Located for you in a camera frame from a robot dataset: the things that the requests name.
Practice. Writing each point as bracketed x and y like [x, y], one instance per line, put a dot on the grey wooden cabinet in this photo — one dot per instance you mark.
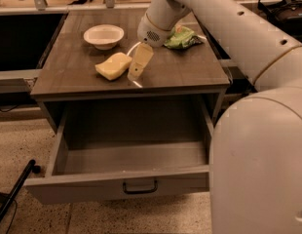
[69, 73]

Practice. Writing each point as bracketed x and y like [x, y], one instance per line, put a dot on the black drawer handle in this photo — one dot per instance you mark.
[130, 188]

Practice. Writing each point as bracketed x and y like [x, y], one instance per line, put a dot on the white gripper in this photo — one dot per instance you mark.
[152, 33]

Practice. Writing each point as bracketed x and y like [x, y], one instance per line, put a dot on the white paper bowl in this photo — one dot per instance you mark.
[104, 36]

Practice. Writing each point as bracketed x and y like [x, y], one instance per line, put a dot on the yellow sponge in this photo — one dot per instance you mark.
[114, 66]

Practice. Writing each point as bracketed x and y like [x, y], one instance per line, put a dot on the black pole on floor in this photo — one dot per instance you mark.
[7, 199]

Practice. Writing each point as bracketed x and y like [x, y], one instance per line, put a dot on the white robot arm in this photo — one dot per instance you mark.
[255, 159]

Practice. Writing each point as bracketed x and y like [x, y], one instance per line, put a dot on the open grey top drawer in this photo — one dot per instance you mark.
[102, 143]

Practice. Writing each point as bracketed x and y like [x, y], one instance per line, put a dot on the green snack bag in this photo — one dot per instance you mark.
[182, 37]

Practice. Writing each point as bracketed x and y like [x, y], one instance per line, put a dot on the black headset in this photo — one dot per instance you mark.
[286, 15]

